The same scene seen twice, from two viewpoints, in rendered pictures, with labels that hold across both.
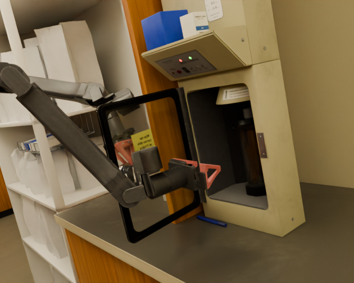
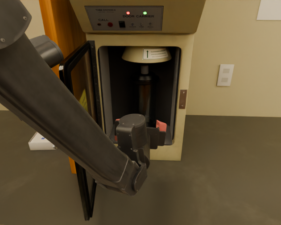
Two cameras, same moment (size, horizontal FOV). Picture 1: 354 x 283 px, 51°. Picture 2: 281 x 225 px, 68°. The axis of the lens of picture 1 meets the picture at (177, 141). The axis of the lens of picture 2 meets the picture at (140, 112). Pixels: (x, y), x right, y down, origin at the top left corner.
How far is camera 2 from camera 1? 0.76 m
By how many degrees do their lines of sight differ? 51
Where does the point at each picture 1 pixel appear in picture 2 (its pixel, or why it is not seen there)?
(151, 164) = (145, 137)
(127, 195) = (138, 182)
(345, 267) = (239, 172)
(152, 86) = (60, 35)
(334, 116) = not seen: hidden behind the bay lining
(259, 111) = (188, 72)
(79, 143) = (91, 135)
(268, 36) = not seen: hidden behind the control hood
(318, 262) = (224, 173)
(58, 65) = not seen: outside the picture
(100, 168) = (113, 161)
